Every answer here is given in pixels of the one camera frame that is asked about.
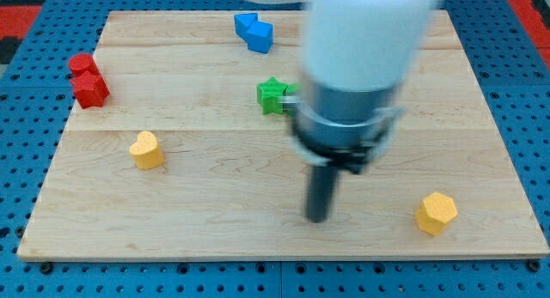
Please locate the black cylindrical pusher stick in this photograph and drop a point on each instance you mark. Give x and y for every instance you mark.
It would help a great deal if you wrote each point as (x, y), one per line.
(321, 185)

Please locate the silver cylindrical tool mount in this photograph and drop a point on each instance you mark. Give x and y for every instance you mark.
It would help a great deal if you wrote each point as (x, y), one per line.
(340, 127)

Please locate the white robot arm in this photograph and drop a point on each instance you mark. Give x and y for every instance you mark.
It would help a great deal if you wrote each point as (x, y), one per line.
(355, 56)

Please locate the yellow heart block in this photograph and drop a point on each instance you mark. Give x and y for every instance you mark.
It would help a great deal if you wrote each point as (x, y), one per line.
(146, 151)

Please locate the green star block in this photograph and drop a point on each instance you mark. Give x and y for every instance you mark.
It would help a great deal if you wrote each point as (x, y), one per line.
(268, 94)

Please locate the yellow hexagon block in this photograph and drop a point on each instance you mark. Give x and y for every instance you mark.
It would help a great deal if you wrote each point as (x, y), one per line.
(435, 213)

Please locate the blue pentagon block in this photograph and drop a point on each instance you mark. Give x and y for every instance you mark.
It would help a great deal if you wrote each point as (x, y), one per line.
(260, 37)

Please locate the wooden board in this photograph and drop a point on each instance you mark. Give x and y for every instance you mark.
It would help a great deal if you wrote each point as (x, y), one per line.
(232, 187)

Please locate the blue triangle block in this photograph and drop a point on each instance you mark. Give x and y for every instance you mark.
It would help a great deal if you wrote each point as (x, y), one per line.
(243, 22)

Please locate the red star block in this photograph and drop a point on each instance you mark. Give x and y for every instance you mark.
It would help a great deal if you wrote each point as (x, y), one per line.
(89, 90)

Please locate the red cylinder block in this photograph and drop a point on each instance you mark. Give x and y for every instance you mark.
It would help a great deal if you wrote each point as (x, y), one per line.
(81, 63)

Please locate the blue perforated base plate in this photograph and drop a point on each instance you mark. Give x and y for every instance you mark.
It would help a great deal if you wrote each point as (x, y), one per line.
(36, 101)

